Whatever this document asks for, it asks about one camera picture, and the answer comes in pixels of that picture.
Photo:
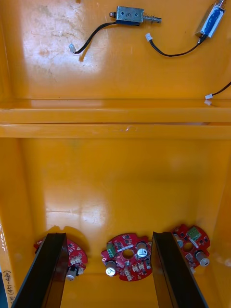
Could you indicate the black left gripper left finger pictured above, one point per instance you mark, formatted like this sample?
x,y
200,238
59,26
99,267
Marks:
x,y
45,272

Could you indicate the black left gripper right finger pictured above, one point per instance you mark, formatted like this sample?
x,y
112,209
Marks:
x,y
173,272

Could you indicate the round red circuit board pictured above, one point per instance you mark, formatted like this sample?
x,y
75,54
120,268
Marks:
x,y
192,245
125,264
77,255

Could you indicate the yellow-orange plastic bin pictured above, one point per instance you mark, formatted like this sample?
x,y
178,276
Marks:
x,y
120,180
120,77

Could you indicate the pile of metal solenoids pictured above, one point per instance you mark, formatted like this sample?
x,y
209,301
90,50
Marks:
x,y
127,15

